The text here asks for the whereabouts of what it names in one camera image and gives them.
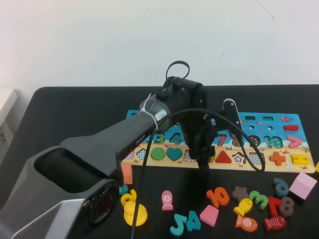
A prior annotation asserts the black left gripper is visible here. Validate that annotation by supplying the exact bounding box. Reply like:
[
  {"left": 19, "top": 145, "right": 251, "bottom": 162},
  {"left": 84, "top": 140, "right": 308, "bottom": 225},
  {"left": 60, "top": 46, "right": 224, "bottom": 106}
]
[{"left": 179, "top": 109, "right": 218, "bottom": 173}]

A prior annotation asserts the colourful wooden puzzle board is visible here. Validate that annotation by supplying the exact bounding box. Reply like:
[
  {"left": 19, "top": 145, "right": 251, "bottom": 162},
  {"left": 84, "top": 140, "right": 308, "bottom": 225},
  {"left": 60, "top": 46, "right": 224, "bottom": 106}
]
[{"left": 121, "top": 109, "right": 315, "bottom": 174}]

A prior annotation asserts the red triangle block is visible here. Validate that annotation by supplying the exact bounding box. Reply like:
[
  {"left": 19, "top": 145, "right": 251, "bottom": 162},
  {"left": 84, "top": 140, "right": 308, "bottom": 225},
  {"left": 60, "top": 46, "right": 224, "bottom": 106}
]
[{"left": 214, "top": 150, "right": 232, "bottom": 164}]

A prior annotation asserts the teal heart block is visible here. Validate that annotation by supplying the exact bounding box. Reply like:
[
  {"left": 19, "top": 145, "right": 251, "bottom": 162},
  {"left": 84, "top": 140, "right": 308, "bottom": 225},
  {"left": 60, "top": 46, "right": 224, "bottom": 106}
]
[{"left": 166, "top": 147, "right": 182, "bottom": 162}]

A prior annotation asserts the orange number ten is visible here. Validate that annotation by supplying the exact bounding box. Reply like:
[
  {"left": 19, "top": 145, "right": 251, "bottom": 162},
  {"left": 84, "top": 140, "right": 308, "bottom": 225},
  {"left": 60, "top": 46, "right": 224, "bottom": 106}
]
[{"left": 206, "top": 186, "right": 230, "bottom": 208}]

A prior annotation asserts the green circle block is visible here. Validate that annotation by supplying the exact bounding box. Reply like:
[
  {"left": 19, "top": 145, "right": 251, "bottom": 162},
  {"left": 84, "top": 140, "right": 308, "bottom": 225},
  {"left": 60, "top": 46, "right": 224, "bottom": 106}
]
[{"left": 150, "top": 147, "right": 167, "bottom": 161}]

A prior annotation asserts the brown star block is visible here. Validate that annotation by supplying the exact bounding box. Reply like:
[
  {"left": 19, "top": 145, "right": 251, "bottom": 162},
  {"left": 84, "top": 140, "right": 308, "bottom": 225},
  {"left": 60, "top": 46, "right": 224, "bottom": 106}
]
[{"left": 231, "top": 185, "right": 249, "bottom": 203}]

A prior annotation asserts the pink fish with five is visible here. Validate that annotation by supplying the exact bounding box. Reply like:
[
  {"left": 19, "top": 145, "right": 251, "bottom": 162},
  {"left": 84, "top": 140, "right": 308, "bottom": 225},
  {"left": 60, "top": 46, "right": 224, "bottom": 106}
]
[{"left": 161, "top": 190, "right": 174, "bottom": 211}]

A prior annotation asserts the pink trapezoid block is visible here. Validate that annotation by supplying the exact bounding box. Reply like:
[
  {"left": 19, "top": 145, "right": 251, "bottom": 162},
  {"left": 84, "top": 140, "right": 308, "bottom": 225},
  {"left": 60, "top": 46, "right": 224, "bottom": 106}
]
[{"left": 199, "top": 204, "right": 219, "bottom": 227}]

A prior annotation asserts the yellow wooden fish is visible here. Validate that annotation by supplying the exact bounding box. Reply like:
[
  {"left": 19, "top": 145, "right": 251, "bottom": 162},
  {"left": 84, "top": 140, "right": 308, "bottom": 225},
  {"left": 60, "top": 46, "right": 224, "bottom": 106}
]
[{"left": 233, "top": 197, "right": 253, "bottom": 217}]

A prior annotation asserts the teal digit four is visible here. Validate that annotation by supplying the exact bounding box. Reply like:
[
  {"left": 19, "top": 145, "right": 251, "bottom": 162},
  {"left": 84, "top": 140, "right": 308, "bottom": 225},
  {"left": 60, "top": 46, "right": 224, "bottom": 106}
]
[{"left": 185, "top": 210, "right": 201, "bottom": 231}]

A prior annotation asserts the white zip tie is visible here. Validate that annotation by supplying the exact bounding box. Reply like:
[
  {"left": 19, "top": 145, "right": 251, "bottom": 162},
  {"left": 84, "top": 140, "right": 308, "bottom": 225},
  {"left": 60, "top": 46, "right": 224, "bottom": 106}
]
[{"left": 139, "top": 93, "right": 160, "bottom": 130}]

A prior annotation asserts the teal digit five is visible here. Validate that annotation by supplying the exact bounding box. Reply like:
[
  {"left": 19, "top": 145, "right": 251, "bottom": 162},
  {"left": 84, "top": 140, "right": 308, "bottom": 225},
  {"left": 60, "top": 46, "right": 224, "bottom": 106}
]
[{"left": 169, "top": 213, "right": 187, "bottom": 236}]

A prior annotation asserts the orange plus sign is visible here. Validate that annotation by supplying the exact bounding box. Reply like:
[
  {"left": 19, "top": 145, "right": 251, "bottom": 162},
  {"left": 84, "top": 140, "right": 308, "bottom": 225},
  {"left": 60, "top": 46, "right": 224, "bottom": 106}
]
[{"left": 269, "top": 152, "right": 286, "bottom": 166}]

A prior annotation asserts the green digit three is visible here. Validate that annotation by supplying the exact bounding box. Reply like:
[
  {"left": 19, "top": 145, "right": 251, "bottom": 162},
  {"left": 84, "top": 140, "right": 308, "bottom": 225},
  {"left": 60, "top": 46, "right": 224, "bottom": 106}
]
[{"left": 248, "top": 190, "right": 268, "bottom": 210}]

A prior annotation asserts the blue-grey digit nine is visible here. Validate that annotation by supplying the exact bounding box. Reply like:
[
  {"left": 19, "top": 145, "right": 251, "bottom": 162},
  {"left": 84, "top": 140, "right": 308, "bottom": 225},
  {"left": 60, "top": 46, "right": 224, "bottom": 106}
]
[{"left": 272, "top": 177, "right": 289, "bottom": 197}]

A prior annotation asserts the orange fish with ten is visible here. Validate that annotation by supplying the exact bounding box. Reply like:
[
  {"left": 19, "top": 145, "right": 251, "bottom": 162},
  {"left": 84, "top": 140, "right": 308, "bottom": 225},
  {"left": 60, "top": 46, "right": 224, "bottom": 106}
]
[{"left": 235, "top": 214, "right": 258, "bottom": 232}]

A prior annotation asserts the orange wooden cube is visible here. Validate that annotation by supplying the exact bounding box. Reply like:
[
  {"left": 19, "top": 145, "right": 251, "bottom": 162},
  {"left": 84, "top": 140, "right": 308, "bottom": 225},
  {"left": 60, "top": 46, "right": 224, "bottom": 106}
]
[{"left": 121, "top": 163, "right": 134, "bottom": 185}]

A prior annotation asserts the yellow digit two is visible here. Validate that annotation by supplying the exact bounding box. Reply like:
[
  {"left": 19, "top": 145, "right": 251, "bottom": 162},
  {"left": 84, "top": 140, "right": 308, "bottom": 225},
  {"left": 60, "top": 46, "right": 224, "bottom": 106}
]
[{"left": 121, "top": 189, "right": 138, "bottom": 207}]

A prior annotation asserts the red digit seven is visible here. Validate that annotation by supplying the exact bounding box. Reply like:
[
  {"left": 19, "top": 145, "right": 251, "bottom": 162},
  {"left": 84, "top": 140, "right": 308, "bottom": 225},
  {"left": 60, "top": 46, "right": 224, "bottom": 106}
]
[{"left": 267, "top": 196, "right": 283, "bottom": 218}]

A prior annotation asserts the brown digit eight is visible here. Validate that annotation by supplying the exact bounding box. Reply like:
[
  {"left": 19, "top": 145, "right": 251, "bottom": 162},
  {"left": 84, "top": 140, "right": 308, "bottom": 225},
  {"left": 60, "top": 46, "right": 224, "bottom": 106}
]
[{"left": 278, "top": 196, "right": 295, "bottom": 217}]

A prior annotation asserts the pink greater-than sign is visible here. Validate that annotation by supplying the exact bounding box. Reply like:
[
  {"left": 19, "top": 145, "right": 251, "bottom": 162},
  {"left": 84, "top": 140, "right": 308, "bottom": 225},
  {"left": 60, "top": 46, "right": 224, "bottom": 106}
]
[{"left": 287, "top": 135, "right": 303, "bottom": 149}]

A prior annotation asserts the yellow equals sign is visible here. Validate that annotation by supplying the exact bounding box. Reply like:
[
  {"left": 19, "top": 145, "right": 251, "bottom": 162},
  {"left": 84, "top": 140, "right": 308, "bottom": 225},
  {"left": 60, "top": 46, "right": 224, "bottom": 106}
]
[{"left": 291, "top": 154, "right": 309, "bottom": 165}]

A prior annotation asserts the red wooden fish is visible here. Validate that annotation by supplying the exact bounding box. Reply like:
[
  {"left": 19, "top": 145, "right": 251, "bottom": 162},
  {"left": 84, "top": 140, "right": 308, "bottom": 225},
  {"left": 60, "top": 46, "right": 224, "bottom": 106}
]
[{"left": 263, "top": 215, "right": 287, "bottom": 232}]

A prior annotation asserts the yellow toy duck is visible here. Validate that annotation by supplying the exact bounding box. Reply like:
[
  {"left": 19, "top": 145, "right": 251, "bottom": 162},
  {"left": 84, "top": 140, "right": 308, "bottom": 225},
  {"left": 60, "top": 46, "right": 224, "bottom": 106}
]
[{"left": 123, "top": 201, "right": 148, "bottom": 227}]

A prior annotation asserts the light pink wooden cube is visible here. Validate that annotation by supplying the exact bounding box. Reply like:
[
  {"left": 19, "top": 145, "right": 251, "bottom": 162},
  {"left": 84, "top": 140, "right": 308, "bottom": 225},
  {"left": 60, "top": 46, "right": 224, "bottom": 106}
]
[{"left": 289, "top": 172, "right": 318, "bottom": 200}]

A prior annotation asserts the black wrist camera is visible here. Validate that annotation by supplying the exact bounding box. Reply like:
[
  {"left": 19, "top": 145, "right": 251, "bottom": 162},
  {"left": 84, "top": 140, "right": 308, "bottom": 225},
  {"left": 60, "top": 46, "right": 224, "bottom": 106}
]
[{"left": 222, "top": 98, "right": 244, "bottom": 140}]

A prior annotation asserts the black camera cable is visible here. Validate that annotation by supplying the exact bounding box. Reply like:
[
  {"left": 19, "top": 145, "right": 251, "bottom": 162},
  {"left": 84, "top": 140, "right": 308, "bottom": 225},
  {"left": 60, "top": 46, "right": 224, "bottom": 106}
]
[{"left": 131, "top": 107, "right": 266, "bottom": 239}]

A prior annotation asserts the black looped cable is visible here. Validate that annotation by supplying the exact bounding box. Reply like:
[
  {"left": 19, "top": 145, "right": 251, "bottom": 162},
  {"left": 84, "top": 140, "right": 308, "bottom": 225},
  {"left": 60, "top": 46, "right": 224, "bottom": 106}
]
[{"left": 165, "top": 60, "right": 190, "bottom": 83}]

